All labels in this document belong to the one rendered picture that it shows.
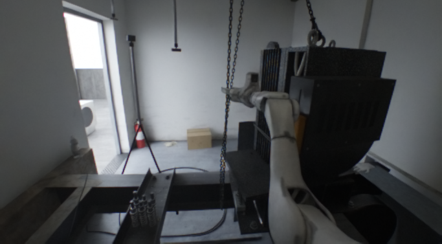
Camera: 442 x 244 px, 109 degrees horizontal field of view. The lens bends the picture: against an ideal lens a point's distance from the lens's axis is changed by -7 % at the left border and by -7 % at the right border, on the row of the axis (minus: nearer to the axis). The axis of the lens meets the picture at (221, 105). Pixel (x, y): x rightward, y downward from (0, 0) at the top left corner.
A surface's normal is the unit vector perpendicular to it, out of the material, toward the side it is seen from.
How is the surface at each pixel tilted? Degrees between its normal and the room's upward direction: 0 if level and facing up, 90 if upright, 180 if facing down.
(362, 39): 90
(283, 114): 47
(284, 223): 68
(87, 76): 90
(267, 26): 90
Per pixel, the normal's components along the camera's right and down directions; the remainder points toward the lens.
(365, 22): 0.09, 0.27
